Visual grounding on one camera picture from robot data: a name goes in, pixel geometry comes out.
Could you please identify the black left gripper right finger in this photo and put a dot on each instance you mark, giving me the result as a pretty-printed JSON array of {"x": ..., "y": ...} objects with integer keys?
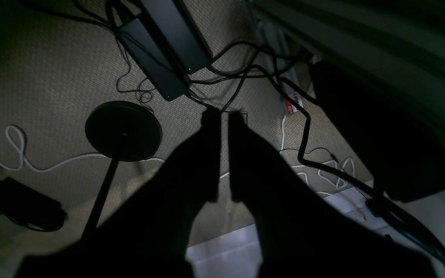
[{"x": 302, "y": 236}]

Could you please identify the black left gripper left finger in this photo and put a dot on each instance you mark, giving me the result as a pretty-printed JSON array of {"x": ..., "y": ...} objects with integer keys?
[{"x": 147, "y": 237}]

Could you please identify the black round stand base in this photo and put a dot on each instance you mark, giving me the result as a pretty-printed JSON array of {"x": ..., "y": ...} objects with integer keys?
[{"x": 125, "y": 130}]

